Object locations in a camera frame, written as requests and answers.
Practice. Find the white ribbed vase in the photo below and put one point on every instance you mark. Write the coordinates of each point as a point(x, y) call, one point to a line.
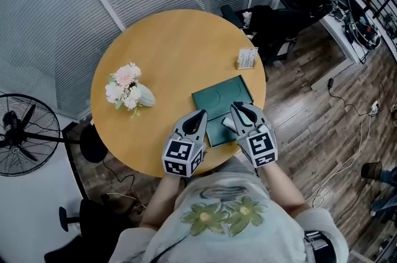
point(147, 97)

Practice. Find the person's grey shorts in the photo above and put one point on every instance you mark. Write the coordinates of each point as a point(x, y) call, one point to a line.
point(235, 168)

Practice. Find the person's left forearm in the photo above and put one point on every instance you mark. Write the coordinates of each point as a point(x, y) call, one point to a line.
point(159, 203)

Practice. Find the green drawer box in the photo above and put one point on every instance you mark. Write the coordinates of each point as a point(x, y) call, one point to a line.
point(217, 94)

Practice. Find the white power strip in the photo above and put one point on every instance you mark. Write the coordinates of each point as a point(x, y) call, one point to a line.
point(375, 106)

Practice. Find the pink and white flower bouquet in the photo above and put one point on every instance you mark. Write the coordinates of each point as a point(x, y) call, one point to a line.
point(125, 80)

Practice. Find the person's right forearm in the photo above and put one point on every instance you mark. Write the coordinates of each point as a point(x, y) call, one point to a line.
point(282, 190)

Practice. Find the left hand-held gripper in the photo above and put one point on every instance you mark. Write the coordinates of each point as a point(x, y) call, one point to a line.
point(176, 153)

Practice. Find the black headrest office chair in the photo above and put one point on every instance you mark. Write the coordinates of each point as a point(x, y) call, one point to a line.
point(288, 16)

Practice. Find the black mesh wastebasket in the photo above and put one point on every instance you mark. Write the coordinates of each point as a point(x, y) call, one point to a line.
point(371, 170)

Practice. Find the person's flower print shirt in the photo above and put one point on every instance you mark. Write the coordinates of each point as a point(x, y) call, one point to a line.
point(226, 240)

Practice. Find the wooden holder with white cards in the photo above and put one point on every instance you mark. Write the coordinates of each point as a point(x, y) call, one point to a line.
point(247, 57)

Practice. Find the black power adapter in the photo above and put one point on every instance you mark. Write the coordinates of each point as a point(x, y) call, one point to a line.
point(330, 83)

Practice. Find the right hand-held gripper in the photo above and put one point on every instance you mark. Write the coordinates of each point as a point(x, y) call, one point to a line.
point(260, 147)

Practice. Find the small white object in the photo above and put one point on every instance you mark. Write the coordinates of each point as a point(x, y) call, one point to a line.
point(228, 123)

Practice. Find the black standing fan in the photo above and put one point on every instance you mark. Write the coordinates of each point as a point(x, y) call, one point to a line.
point(21, 134)

